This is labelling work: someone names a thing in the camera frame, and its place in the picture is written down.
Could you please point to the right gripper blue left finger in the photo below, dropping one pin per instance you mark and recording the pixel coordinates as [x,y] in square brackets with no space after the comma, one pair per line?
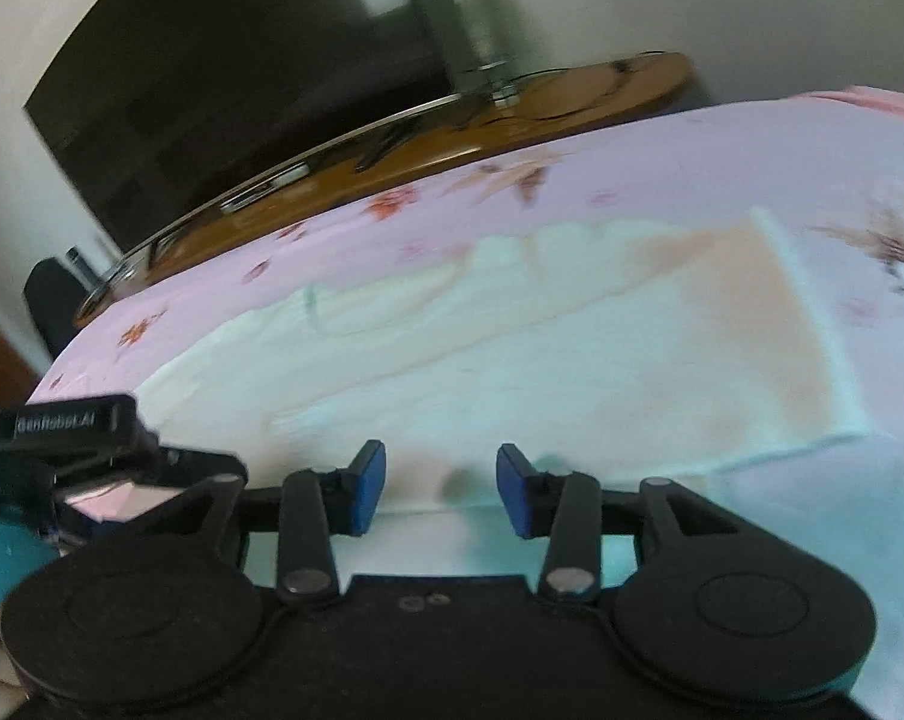
[314,507]

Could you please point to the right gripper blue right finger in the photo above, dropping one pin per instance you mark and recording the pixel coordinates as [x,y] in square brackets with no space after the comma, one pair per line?
[567,511]

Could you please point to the white knit sweater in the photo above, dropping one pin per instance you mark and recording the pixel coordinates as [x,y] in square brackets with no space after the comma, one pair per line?
[623,350]

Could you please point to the black chair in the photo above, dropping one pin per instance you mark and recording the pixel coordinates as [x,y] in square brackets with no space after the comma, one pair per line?
[53,295]

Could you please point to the dark remote in holder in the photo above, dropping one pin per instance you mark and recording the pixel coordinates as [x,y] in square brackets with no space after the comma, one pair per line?
[84,271]

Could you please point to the silver set-top box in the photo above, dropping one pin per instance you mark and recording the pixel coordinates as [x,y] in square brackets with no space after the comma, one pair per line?
[255,192]

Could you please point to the wooden tv bench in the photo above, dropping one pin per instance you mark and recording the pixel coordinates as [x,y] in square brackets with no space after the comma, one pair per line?
[551,104]

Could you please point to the black curved television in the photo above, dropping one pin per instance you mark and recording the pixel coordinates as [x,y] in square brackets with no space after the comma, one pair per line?
[155,107]

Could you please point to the pink floral bed sheet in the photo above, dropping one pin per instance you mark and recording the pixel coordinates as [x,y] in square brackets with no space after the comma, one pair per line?
[829,168]

